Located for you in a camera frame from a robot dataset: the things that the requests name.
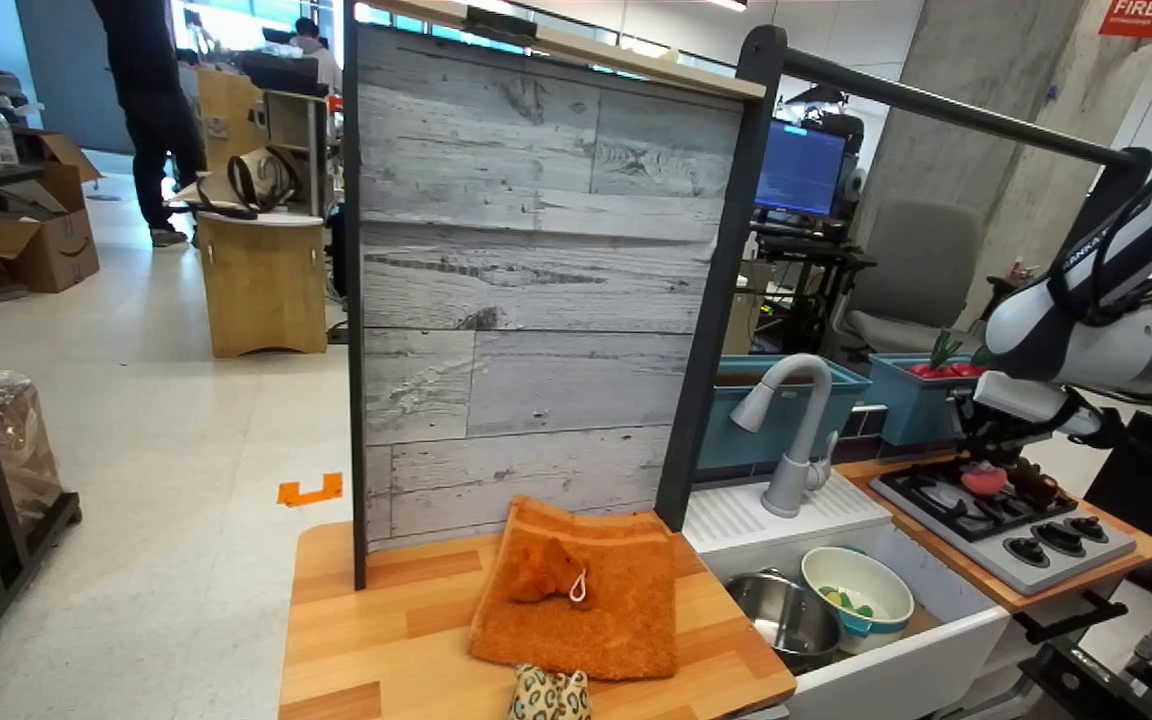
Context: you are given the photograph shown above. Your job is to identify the teal planter box right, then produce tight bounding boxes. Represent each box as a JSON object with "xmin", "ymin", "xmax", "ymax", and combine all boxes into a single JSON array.
[{"xmin": 869, "ymin": 350, "xmax": 979, "ymax": 449}]

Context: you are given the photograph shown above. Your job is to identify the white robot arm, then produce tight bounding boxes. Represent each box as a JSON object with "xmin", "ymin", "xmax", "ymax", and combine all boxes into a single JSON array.
[{"xmin": 956, "ymin": 176, "xmax": 1152, "ymax": 455}]

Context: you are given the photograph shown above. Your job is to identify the teal planter box left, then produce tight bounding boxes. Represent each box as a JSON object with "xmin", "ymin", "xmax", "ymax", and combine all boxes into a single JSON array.
[{"xmin": 701, "ymin": 355, "xmax": 869, "ymax": 477}]

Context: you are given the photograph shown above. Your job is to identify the orange towel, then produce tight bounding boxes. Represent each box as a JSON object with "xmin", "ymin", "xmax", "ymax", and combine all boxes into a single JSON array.
[{"xmin": 468, "ymin": 496, "xmax": 674, "ymax": 681}]

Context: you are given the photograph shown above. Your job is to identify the grey office chair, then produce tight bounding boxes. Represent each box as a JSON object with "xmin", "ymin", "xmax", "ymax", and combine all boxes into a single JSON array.
[{"xmin": 841, "ymin": 200, "xmax": 979, "ymax": 350}]

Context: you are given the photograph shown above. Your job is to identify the toy stove top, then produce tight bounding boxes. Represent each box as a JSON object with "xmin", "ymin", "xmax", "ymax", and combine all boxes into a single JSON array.
[{"xmin": 874, "ymin": 463, "xmax": 1130, "ymax": 594}]

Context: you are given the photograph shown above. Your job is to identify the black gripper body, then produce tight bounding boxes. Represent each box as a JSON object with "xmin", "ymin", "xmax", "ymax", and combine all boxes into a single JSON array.
[{"xmin": 956, "ymin": 401, "xmax": 1038, "ymax": 463}]

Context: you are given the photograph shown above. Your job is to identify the wooden stool cabinet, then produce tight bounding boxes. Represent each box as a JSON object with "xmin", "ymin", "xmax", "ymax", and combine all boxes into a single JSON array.
[{"xmin": 200, "ymin": 210, "xmax": 327, "ymax": 355}]

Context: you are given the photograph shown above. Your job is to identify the orange floor bracket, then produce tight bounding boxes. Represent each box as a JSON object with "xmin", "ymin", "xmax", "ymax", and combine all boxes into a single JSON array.
[{"xmin": 277, "ymin": 473, "xmax": 345, "ymax": 506}]

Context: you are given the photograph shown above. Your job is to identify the grey toy faucet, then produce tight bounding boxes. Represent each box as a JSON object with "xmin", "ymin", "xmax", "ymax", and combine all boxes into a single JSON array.
[{"xmin": 730, "ymin": 350, "xmax": 831, "ymax": 520}]

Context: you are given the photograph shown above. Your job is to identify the white sink unit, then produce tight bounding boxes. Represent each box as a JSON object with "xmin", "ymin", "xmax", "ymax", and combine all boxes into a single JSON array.
[{"xmin": 682, "ymin": 477, "xmax": 1007, "ymax": 720}]

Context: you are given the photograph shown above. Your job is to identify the green plush toy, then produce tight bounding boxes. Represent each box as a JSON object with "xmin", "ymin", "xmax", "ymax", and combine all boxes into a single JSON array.
[{"xmin": 818, "ymin": 586, "xmax": 873, "ymax": 614}]

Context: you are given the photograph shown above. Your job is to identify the cardboard box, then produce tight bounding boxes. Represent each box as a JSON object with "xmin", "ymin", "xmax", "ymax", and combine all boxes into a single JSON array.
[{"xmin": 0, "ymin": 132, "xmax": 98, "ymax": 292}]

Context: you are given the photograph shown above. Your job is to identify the white teal-rimmed pot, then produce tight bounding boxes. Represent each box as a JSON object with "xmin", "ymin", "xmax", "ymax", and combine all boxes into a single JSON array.
[{"xmin": 799, "ymin": 543, "xmax": 917, "ymax": 636}]

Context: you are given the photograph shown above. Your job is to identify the steel pot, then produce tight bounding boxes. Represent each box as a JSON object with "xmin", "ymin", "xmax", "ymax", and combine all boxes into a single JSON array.
[{"xmin": 729, "ymin": 569, "xmax": 841, "ymax": 659}]

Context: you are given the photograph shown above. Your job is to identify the pink plush toy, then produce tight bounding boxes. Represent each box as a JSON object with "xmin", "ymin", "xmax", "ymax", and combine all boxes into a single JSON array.
[{"xmin": 960, "ymin": 458, "xmax": 1013, "ymax": 499}]

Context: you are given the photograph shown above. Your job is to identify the grey wood backsplash panel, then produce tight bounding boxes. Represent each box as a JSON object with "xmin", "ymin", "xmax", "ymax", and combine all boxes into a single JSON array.
[{"xmin": 349, "ymin": 23, "xmax": 753, "ymax": 576}]

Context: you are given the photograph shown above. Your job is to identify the black frame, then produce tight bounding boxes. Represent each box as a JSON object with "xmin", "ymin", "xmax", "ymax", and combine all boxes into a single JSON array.
[{"xmin": 657, "ymin": 23, "xmax": 1152, "ymax": 530}]

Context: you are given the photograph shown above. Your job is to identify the person standing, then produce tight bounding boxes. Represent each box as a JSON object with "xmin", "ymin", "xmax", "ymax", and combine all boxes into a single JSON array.
[{"xmin": 92, "ymin": 0, "xmax": 207, "ymax": 247}]

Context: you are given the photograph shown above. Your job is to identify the teal planter box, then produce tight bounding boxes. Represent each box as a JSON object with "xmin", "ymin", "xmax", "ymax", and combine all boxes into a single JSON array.
[
  {"xmin": 869, "ymin": 350, "xmax": 979, "ymax": 449},
  {"xmin": 701, "ymin": 355, "xmax": 869, "ymax": 477}
]

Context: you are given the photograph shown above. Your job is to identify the patterned small cloth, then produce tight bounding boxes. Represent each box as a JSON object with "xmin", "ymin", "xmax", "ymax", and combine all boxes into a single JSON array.
[{"xmin": 506, "ymin": 665, "xmax": 593, "ymax": 720}]

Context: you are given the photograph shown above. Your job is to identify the blue monitor screen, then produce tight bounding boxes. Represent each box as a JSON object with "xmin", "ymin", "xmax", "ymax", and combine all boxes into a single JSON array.
[{"xmin": 755, "ymin": 122, "xmax": 843, "ymax": 214}]

